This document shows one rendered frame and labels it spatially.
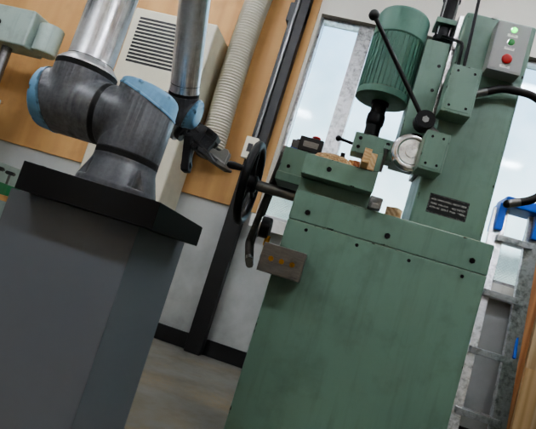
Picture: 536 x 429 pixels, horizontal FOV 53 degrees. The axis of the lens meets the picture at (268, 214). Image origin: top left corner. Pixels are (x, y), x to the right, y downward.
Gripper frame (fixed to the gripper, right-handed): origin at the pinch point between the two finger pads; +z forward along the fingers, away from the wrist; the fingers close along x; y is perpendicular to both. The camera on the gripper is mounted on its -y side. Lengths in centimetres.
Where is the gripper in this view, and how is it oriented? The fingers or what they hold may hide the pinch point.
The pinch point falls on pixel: (226, 170)
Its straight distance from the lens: 171.4
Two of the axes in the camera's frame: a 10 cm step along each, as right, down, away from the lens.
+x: 0.8, 1.5, 9.9
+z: 7.9, 6.0, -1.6
